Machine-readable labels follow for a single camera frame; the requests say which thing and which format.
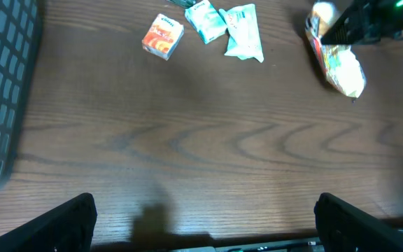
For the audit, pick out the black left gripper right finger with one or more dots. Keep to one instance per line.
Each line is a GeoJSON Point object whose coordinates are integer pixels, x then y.
{"type": "Point", "coordinates": [343, 227]}

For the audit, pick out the orange tissue pack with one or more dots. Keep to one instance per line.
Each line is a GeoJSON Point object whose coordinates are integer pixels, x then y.
{"type": "Point", "coordinates": [163, 36]}

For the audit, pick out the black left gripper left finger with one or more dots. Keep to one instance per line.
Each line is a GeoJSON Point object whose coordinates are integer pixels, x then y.
{"type": "Point", "coordinates": [67, 227]}

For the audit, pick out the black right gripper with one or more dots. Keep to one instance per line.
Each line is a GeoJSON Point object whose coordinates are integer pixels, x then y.
{"type": "Point", "coordinates": [366, 22]}

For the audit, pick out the dark green round-logo packet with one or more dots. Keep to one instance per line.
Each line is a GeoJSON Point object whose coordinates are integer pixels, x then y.
{"type": "Point", "coordinates": [184, 3]}

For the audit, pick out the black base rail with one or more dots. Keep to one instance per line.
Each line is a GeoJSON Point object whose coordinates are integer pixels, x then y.
{"type": "Point", "coordinates": [294, 245]}

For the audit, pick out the teal wet wipes pack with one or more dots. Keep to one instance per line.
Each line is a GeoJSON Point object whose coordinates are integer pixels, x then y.
{"type": "Point", "coordinates": [244, 36]}

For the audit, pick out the small teal tissue pack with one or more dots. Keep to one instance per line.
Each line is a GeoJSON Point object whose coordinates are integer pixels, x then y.
{"type": "Point", "coordinates": [206, 21]}

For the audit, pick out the dark grey plastic basket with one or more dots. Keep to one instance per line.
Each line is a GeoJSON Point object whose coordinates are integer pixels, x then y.
{"type": "Point", "coordinates": [21, 28]}

